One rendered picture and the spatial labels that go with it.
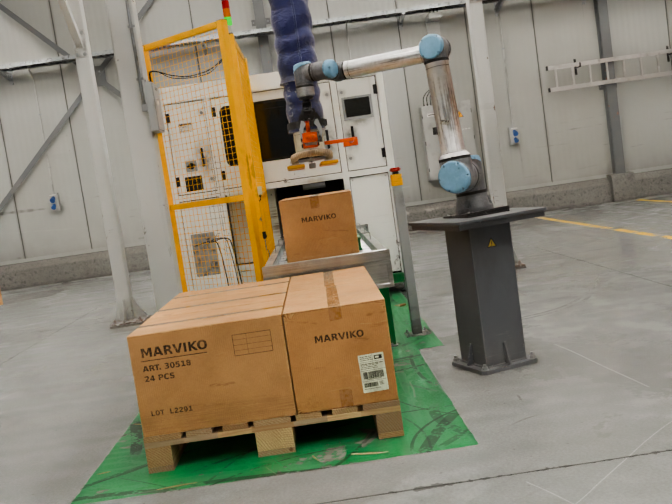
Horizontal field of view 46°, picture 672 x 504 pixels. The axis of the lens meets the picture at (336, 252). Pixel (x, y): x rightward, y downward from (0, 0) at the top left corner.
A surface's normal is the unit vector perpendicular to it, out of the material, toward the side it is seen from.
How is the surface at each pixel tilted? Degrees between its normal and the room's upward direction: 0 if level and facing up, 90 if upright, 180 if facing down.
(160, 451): 90
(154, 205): 90
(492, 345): 90
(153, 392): 90
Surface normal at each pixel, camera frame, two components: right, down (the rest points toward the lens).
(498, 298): 0.37, 0.04
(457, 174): -0.40, 0.22
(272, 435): 0.03, 0.09
